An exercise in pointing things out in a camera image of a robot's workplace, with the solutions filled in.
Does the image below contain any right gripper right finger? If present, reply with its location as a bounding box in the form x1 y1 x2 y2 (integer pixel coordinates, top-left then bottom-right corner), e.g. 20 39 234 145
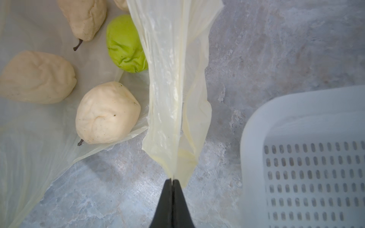
172 180 195 228

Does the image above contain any green pear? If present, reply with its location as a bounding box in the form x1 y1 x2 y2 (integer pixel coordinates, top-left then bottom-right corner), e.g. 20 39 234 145
106 14 148 73

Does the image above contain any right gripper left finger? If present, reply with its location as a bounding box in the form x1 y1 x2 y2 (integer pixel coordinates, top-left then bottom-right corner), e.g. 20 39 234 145
149 179 173 228

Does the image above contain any beige pear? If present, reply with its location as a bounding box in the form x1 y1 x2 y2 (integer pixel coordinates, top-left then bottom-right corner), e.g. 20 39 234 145
57 0 107 51
114 0 129 12
75 81 141 144
1 51 77 104

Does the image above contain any white plastic basket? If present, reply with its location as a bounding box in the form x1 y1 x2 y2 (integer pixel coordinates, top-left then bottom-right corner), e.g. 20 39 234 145
240 85 365 228

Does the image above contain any beige pear front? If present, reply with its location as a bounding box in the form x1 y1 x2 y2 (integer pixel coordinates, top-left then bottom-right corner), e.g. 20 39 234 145
114 0 129 12

